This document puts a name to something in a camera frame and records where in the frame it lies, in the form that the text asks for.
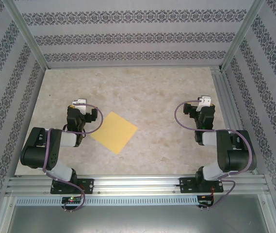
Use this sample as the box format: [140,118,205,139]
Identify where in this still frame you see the yellow paper sheet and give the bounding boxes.
[90,111,139,155]

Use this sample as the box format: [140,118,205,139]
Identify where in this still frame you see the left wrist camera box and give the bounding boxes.
[71,98,89,114]

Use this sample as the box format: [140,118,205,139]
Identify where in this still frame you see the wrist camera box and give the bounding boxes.
[71,98,89,114]
[197,95,212,107]

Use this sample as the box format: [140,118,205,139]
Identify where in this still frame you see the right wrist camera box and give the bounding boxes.
[197,95,212,107]

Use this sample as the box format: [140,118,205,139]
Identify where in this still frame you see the aluminium side rail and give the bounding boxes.
[210,67,254,175]

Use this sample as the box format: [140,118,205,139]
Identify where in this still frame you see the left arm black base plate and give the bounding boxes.
[50,178,95,195]

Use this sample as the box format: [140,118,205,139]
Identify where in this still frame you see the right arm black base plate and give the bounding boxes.
[179,177,225,194]

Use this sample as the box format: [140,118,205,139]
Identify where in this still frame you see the aluminium mounting rail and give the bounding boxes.
[5,173,267,197]

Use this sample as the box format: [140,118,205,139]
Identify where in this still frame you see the slotted grey cable duct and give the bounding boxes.
[15,196,215,207]

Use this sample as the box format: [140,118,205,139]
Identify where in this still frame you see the aluminium frame post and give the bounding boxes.
[7,0,49,70]
[0,196,16,233]
[220,0,267,72]
[259,194,276,233]

